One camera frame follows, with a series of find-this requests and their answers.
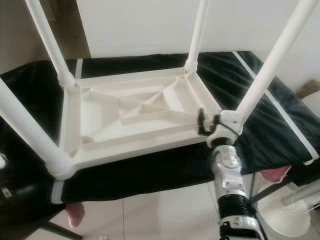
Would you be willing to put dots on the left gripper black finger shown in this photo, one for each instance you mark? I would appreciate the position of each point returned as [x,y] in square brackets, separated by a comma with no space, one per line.
[25,192]

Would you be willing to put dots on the white plastic children table top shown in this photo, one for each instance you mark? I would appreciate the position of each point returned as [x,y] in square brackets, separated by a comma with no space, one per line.
[130,140]

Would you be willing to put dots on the black table cloth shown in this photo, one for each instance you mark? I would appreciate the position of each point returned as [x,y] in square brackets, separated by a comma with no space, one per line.
[180,170]

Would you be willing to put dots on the pink cloth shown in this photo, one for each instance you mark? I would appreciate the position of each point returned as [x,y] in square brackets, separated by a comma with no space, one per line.
[75,214]
[275,173]

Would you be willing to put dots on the brown furry object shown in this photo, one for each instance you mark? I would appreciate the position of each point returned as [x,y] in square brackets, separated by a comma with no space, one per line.
[309,89]

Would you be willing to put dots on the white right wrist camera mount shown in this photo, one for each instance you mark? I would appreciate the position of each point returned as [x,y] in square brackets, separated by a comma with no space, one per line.
[232,120]

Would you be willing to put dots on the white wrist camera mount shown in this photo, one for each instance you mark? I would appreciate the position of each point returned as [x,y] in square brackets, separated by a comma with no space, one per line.
[3,161]
[232,120]

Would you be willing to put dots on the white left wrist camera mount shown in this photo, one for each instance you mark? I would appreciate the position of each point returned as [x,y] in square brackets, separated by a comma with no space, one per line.
[3,161]

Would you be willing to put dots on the black metal table frame leg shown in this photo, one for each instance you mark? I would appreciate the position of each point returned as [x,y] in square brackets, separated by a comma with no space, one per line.
[52,230]
[267,191]

